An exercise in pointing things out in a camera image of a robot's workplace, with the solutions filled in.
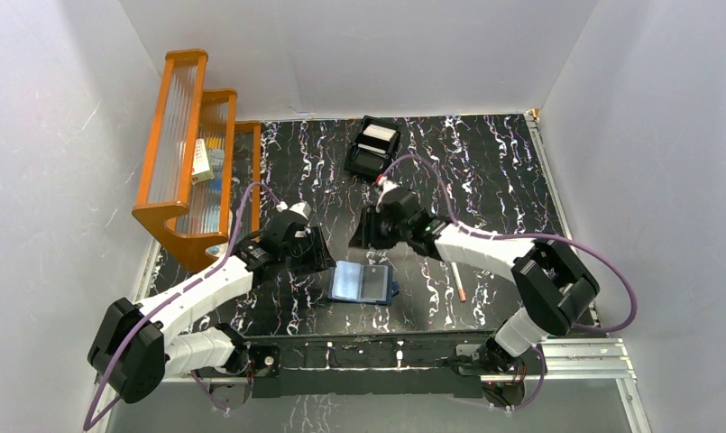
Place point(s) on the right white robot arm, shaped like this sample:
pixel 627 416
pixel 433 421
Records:
pixel 554 285

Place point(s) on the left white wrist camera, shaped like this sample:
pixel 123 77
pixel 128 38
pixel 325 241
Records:
pixel 297 213

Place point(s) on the blue leather card holder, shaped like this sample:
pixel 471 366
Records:
pixel 346 284

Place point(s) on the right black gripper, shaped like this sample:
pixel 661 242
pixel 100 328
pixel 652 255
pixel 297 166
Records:
pixel 363 236

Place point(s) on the white orange pen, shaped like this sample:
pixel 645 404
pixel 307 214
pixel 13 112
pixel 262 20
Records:
pixel 459 287

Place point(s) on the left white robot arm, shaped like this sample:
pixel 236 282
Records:
pixel 139 345

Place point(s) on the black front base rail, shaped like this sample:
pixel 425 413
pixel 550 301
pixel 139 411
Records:
pixel 453 363

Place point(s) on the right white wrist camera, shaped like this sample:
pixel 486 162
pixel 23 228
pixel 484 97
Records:
pixel 383 185

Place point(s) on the white card stack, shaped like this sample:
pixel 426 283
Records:
pixel 379 132

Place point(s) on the orange wooden rack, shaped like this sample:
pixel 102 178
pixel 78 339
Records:
pixel 191 221

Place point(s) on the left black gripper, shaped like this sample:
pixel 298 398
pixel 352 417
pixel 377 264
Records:
pixel 314 252

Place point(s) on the black card box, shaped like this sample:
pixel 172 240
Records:
pixel 368 158

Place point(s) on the black VIP credit card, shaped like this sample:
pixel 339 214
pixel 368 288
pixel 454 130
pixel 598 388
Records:
pixel 375 282

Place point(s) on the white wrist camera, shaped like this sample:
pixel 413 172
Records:
pixel 383 185
pixel 297 213

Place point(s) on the white red small box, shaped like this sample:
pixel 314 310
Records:
pixel 201 169

